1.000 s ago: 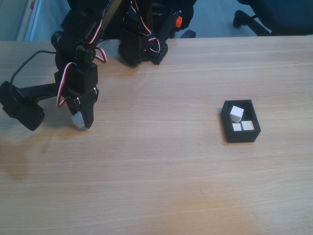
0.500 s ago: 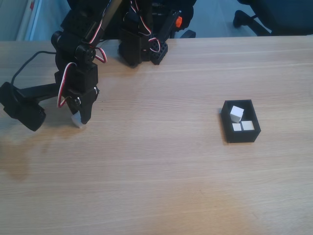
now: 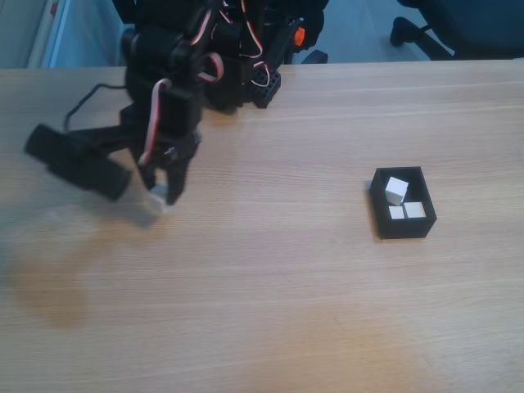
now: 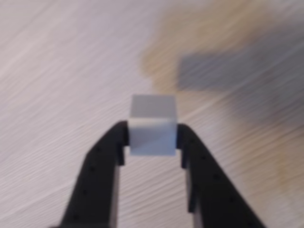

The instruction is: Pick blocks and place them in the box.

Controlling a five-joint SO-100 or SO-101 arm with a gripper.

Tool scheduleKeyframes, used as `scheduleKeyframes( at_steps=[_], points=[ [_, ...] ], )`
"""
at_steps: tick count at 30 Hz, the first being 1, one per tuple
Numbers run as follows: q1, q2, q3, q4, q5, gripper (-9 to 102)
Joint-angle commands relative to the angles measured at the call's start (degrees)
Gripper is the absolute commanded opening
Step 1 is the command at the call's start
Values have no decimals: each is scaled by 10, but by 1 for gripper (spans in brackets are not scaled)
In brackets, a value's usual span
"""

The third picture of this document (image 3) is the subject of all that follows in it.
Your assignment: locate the dark blue office chair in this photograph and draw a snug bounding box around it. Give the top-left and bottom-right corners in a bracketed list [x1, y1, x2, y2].
[389, 0, 524, 61]

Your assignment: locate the white red servo cable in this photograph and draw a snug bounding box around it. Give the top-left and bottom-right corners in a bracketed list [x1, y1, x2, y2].
[138, 79, 173, 167]

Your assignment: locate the black oval camera box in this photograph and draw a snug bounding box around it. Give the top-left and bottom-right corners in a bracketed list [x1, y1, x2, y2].
[23, 124, 133, 203]

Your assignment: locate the thin black camera cable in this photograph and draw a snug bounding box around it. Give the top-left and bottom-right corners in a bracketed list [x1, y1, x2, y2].
[64, 83, 129, 133]

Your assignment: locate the black open box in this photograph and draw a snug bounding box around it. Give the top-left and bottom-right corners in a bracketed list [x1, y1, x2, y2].
[369, 165, 438, 241]

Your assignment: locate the white panel beige edge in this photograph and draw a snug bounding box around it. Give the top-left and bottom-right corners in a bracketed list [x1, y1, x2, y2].
[26, 0, 124, 69]

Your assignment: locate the black clamp orange knob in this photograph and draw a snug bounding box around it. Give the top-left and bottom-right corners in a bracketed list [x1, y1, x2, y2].
[264, 16, 306, 70]

